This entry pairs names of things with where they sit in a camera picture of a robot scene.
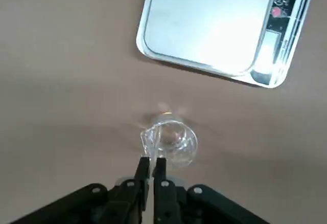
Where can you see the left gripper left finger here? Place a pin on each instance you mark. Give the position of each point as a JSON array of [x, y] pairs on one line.
[[102, 206]]

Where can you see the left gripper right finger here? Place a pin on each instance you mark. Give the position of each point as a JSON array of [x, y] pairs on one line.
[[178, 206]]

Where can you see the glass stirring rod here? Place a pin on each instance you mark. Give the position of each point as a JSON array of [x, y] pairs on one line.
[[154, 164]]

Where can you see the small glass beaker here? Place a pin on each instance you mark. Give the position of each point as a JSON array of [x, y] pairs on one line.
[[186, 144]]

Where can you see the silver digital balance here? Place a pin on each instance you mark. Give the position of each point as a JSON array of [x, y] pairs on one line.
[[204, 22]]

